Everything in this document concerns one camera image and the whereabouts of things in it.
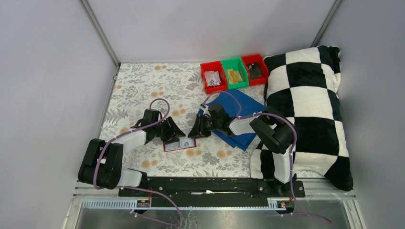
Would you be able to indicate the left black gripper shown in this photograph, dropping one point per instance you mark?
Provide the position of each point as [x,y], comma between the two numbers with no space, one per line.
[169,137]

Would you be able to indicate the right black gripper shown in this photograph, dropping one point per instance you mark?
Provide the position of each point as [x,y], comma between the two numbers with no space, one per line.
[195,132]

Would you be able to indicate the red leather card holder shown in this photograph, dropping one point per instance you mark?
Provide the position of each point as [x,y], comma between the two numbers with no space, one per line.
[179,144]

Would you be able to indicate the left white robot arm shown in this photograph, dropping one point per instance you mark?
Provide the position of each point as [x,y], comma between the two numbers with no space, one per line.
[102,163]

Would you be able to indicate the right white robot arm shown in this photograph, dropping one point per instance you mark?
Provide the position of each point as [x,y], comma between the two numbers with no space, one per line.
[276,132]

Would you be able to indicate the white gold VIP card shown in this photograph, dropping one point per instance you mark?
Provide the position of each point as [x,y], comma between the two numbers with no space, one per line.
[187,142]

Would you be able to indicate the silver cards in bin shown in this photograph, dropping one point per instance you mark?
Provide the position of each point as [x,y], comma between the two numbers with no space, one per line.
[212,78]

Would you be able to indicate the gold cards in bin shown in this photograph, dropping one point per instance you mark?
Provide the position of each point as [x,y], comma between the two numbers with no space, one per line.
[234,76]

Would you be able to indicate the black cards in bin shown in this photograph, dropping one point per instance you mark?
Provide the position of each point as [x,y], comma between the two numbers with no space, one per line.
[254,70]

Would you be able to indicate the floral patterned table mat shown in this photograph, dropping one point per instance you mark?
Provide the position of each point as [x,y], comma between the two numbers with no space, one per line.
[176,88]

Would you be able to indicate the blue folded cloth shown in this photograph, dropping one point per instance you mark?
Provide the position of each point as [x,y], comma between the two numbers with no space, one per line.
[248,105]

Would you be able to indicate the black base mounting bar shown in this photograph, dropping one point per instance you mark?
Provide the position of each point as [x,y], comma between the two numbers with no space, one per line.
[204,192]

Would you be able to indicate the left red plastic bin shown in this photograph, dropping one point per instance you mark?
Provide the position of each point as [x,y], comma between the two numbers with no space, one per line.
[214,66]

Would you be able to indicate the red plastic bin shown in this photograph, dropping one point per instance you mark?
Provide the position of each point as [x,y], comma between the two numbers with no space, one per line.
[248,59]
[214,66]

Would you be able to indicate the green plastic bin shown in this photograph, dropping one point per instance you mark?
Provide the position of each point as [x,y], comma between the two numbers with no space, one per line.
[238,65]

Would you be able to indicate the right red plastic bin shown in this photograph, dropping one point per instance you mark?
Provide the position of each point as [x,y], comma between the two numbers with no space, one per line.
[248,59]

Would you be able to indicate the black white checkered pillow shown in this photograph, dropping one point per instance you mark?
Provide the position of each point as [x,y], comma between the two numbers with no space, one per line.
[302,86]

